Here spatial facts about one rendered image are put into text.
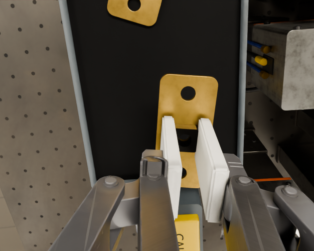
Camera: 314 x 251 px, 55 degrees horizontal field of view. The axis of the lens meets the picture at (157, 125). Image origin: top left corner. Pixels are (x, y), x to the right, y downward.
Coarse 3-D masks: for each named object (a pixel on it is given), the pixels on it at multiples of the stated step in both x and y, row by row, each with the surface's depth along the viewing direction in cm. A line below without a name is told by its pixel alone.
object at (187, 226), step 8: (184, 216) 30; (192, 216) 30; (176, 224) 30; (184, 224) 30; (192, 224) 30; (176, 232) 30; (184, 232) 30; (192, 232) 30; (184, 240) 31; (192, 240) 31; (184, 248) 31; (192, 248) 31
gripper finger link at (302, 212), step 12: (276, 192) 13; (288, 192) 12; (300, 192) 13; (276, 204) 13; (288, 204) 12; (300, 204) 12; (312, 204) 12; (288, 216) 12; (300, 216) 11; (312, 216) 11; (300, 228) 11; (312, 228) 11; (288, 240) 13; (300, 240) 11; (312, 240) 10
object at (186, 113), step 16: (160, 80) 20; (176, 80) 20; (192, 80) 20; (208, 80) 20; (160, 96) 20; (176, 96) 20; (208, 96) 20; (160, 112) 20; (176, 112) 20; (192, 112) 20; (208, 112) 20; (160, 128) 21; (176, 128) 20; (192, 128) 20; (192, 144) 20; (192, 160) 22; (192, 176) 22
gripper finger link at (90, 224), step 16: (112, 176) 13; (96, 192) 12; (112, 192) 12; (80, 208) 11; (96, 208) 11; (112, 208) 11; (80, 224) 10; (96, 224) 10; (64, 240) 9; (80, 240) 10; (96, 240) 10; (112, 240) 12
